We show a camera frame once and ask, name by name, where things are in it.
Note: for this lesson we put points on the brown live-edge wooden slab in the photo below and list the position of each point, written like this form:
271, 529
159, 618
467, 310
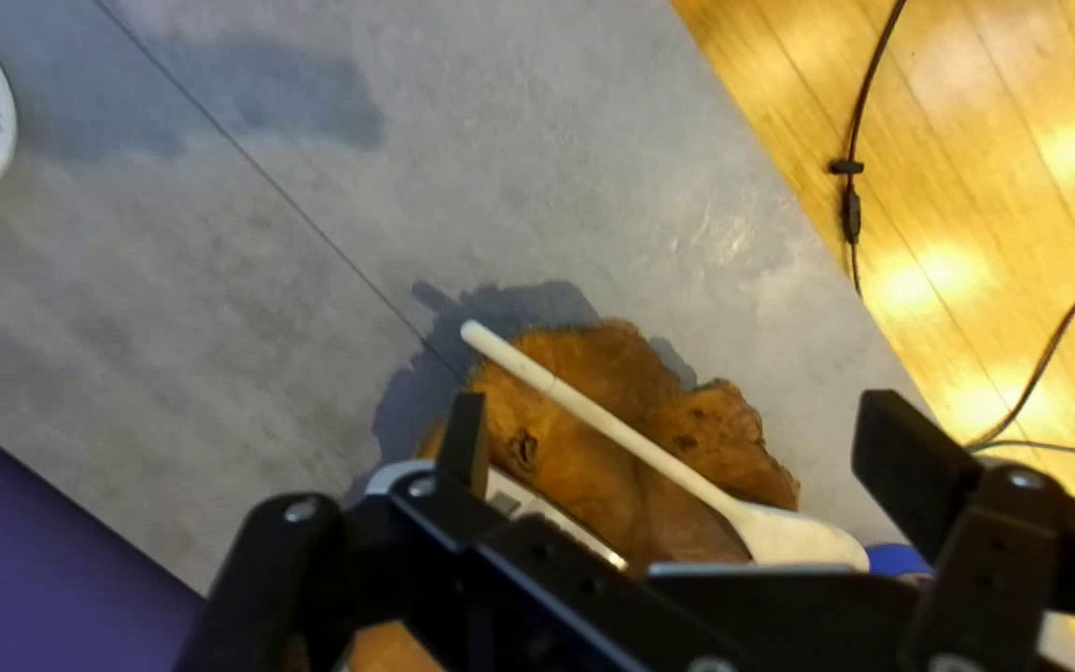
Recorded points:
593, 476

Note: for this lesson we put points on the blue object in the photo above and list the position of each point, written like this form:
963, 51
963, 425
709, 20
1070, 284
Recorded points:
897, 558

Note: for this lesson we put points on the wooden spoon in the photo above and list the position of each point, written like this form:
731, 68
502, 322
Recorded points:
612, 425

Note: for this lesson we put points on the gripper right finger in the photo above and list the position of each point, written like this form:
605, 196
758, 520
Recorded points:
995, 532

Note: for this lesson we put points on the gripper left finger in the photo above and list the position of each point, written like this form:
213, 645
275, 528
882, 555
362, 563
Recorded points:
286, 579

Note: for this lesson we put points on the purple mat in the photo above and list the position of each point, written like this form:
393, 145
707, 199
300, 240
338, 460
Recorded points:
24, 560

